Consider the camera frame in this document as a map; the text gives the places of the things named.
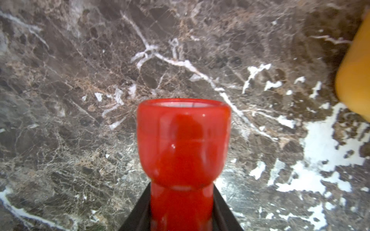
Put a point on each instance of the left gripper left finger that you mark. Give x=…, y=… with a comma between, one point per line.
x=139, y=218

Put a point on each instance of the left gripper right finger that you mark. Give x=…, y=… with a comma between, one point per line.
x=223, y=218

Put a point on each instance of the red flashlight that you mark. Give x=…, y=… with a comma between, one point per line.
x=182, y=145

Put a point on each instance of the yellow plastic storage tray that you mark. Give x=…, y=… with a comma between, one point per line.
x=352, y=82

